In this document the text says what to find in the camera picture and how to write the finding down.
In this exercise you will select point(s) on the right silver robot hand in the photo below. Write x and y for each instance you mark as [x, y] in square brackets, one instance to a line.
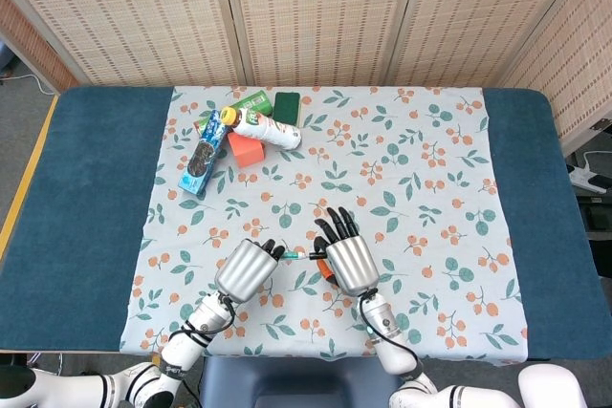
[351, 262]

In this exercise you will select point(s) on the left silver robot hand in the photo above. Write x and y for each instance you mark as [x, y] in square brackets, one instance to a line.
[244, 269]

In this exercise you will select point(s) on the black marker cap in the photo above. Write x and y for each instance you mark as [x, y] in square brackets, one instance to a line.
[315, 255]

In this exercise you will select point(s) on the green silver marker body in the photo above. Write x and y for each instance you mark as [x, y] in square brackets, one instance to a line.
[294, 256]

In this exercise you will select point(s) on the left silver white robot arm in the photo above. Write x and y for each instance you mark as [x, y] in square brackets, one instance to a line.
[181, 355]

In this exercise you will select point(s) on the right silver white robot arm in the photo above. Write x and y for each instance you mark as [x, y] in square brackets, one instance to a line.
[394, 350]

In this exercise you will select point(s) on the white bottle with yellow cap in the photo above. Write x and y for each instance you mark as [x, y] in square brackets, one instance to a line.
[272, 131]

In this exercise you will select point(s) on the floral fruit print tablecloth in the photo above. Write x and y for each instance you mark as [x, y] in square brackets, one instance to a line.
[382, 178]

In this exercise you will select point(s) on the orange foam cube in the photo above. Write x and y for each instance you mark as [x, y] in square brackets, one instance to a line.
[246, 152]

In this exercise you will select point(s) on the blue cookie box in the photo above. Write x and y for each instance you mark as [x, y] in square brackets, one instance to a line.
[203, 159]

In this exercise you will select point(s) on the blue grey robot torso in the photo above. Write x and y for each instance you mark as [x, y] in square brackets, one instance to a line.
[296, 381]

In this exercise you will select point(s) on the green carton box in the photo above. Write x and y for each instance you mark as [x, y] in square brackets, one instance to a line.
[253, 103]

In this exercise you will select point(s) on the green scouring sponge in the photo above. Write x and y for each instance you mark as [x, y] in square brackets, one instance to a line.
[286, 107]

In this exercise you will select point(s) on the dark blue table cover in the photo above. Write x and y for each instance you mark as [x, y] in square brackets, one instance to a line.
[81, 217]

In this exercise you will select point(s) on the black equipment box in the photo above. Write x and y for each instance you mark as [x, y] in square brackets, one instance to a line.
[597, 226]

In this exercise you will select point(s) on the woven bamboo folding screen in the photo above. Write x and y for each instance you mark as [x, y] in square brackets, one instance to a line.
[311, 16]

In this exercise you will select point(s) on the white device on floor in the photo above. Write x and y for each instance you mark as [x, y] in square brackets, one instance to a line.
[585, 176]

